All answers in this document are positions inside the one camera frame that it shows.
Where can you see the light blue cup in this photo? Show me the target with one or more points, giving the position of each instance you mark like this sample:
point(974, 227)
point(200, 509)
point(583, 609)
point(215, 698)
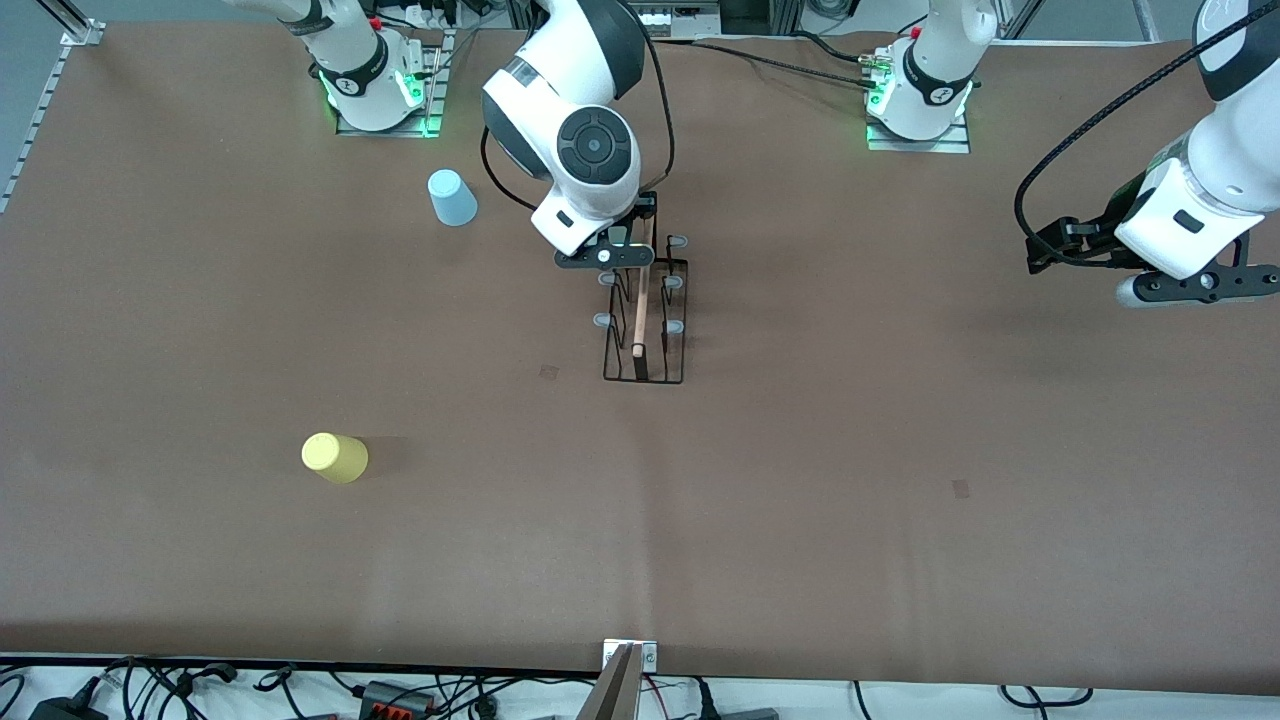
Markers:
point(452, 200)

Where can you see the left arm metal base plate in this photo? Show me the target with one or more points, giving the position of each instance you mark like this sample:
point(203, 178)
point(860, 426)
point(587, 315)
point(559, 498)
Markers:
point(920, 146)

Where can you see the yellow cup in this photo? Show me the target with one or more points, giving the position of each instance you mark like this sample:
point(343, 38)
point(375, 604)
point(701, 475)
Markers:
point(335, 458)

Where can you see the brown table mat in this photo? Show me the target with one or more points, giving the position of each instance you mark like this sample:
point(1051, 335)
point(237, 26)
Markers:
point(700, 550)

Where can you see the silver clamp bracket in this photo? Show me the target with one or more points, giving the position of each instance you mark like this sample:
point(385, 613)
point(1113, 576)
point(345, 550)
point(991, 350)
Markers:
point(648, 655)

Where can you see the grey metal post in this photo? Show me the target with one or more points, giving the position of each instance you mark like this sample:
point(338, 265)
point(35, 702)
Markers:
point(612, 695)

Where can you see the aluminium frame rail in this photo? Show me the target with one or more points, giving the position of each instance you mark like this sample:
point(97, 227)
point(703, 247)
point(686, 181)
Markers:
point(33, 130)

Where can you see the black orange connector box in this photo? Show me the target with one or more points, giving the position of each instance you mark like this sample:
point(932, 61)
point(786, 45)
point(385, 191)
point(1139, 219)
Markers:
point(395, 697)

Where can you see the black power adapter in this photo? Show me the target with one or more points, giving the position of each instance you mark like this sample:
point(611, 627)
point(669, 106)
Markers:
point(65, 710)

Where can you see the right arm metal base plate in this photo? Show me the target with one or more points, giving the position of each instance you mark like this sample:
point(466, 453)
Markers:
point(390, 131)

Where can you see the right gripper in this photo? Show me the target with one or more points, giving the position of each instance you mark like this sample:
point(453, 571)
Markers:
point(645, 209)

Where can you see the white power strip with plugs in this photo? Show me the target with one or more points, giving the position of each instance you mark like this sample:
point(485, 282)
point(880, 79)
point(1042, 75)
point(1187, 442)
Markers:
point(430, 15)

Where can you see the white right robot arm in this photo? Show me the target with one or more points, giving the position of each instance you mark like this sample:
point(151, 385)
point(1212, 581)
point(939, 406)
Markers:
point(590, 150)

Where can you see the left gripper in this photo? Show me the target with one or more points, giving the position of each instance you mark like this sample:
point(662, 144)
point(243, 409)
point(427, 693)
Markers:
point(1088, 243)

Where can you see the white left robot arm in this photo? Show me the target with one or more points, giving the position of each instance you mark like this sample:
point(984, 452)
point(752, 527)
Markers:
point(1240, 150)

